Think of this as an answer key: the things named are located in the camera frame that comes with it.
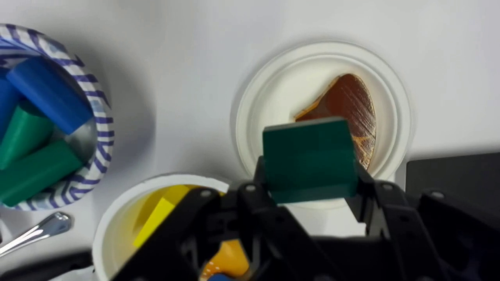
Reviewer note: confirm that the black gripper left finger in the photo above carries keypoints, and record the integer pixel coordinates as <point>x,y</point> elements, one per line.
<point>262,218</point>

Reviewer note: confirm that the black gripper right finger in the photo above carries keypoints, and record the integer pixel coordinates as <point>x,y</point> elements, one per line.
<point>382,208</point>

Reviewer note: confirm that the dark green block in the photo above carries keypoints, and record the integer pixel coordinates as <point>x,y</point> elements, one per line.
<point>307,161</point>

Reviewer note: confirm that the orange block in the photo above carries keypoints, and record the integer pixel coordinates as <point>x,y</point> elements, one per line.
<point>229,260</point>

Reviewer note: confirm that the small blue block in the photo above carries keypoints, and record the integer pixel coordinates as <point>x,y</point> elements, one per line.
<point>218,278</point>

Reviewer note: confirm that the yellow block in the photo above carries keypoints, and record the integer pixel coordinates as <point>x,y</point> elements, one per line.
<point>156,208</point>

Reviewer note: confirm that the white paper plate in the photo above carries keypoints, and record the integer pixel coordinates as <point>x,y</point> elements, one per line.
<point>290,80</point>

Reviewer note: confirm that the blue patterned paper plate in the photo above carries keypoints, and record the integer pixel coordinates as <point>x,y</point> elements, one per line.
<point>17,44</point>

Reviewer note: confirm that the green cylinder block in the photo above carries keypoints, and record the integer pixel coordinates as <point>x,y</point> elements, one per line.
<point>26,132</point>
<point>36,172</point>

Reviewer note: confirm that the blue cylinder block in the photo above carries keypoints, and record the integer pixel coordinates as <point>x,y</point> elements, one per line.
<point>50,94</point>
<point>7,102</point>

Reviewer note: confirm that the black laptop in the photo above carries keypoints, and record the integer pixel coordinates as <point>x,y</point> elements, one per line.
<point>471,180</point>

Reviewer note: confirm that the brown toy steak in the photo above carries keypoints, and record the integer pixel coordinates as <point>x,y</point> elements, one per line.
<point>346,97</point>

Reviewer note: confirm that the white bowl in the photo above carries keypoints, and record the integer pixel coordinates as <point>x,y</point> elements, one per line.
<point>118,225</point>

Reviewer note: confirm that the silver fork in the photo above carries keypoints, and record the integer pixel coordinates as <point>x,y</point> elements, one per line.
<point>53,225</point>

